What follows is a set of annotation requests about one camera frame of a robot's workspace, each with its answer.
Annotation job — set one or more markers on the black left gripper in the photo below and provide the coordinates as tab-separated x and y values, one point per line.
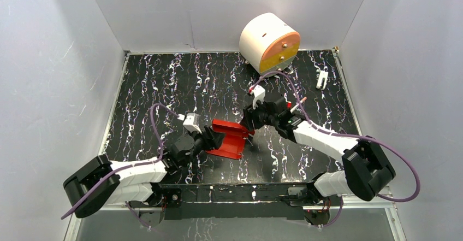
209	139

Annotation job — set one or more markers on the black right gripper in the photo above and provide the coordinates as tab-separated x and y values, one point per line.
251	113

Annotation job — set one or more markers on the red paper box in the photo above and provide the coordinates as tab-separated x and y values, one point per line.
234	141

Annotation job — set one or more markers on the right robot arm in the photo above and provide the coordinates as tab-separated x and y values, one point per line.
366	169

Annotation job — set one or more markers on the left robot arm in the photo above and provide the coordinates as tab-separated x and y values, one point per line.
102	181

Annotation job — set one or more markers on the pink capped white pen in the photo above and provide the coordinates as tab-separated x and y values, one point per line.
298	105

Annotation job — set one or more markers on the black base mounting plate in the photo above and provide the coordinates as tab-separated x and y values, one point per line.
297	201

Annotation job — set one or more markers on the white round drawer cabinet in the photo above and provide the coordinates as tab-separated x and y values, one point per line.
268	44

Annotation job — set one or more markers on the white clip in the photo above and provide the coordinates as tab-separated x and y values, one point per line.
322	80

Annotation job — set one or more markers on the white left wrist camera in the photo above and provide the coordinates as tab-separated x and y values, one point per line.
190	122

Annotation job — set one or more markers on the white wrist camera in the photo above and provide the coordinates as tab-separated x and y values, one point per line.
258	93
190	122

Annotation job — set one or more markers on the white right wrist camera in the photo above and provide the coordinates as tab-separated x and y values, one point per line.
258	93

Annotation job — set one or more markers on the aluminium frame rail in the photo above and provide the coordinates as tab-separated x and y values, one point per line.
355	220

